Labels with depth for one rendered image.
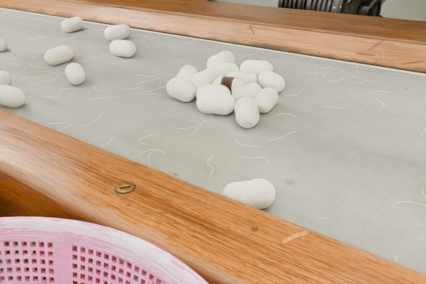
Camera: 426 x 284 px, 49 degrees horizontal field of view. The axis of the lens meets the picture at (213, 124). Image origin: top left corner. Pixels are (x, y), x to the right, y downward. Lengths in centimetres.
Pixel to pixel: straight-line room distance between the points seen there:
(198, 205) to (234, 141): 12
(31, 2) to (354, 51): 63
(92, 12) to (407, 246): 65
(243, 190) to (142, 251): 8
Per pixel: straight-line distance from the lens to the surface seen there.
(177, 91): 43
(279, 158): 34
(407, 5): 252
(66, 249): 25
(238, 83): 43
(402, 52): 53
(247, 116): 37
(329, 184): 31
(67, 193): 28
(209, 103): 40
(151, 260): 22
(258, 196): 28
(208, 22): 65
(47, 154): 33
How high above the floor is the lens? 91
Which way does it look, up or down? 26 degrees down
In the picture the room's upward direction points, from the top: 4 degrees counter-clockwise
